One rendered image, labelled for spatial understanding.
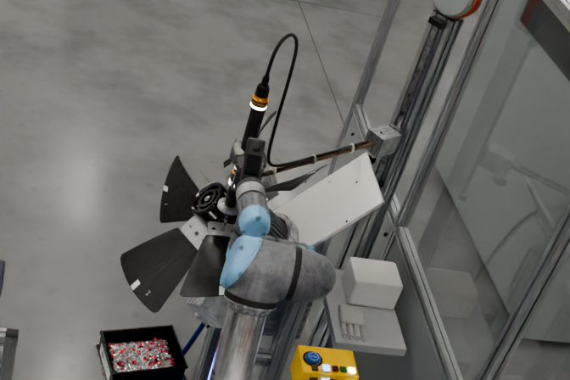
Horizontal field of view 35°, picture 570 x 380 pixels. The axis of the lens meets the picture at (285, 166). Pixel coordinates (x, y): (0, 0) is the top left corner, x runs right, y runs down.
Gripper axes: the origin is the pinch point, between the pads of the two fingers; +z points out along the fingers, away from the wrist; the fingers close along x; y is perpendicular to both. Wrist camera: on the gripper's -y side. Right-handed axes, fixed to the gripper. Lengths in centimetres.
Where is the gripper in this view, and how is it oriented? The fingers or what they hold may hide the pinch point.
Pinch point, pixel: (246, 142)
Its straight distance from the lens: 246.6
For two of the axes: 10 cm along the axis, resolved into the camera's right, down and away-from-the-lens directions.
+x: 9.6, 1.5, 2.4
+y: -2.6, 8.0, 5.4
